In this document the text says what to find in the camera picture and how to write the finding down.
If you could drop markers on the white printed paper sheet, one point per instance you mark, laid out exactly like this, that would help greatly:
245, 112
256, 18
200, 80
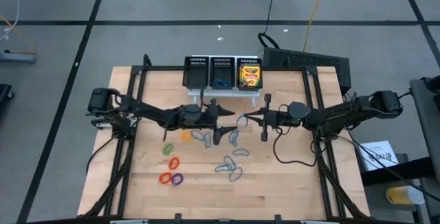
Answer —
378, 152

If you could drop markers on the green spiral coil band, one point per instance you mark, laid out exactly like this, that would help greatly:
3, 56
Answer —
164, 152

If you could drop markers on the black plastic mesh basket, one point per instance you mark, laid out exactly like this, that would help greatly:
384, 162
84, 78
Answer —
247, 60
196, 78
222, 62

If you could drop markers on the silver metal strip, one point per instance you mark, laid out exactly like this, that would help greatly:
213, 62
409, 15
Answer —
319, 222
129, 222

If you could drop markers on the white riser shelf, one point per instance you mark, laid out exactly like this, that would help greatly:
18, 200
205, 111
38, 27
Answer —
223, 93

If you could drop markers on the black aluminium rig frame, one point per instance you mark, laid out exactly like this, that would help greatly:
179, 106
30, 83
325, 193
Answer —
165, 68

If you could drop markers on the black chair base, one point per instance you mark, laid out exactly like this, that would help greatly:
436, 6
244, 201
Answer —
5, 93

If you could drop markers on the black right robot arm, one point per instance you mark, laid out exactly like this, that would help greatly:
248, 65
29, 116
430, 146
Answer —
343, 115

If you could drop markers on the yellow-orange spiral coil band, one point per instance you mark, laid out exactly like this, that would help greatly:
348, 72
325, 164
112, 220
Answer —
182, 136

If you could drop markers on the silver metal plate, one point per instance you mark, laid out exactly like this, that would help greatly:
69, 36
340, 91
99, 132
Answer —
100, 124

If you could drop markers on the grey table foot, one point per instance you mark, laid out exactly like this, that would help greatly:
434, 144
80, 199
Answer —
17, 58

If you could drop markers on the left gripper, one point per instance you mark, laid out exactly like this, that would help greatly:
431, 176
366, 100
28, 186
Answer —
209, 117

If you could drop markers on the purple spiral coil band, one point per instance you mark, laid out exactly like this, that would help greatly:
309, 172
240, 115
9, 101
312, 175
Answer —
173, 178

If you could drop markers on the black perforated computer case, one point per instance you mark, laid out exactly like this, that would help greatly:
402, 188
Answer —
302, 59

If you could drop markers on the yellow green crayon box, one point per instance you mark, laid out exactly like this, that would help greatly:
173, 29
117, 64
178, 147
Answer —
250, 78

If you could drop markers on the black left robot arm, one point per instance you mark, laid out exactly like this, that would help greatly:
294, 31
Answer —
148, 109

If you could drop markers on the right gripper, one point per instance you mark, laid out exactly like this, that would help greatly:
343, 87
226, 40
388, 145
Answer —
278, 118

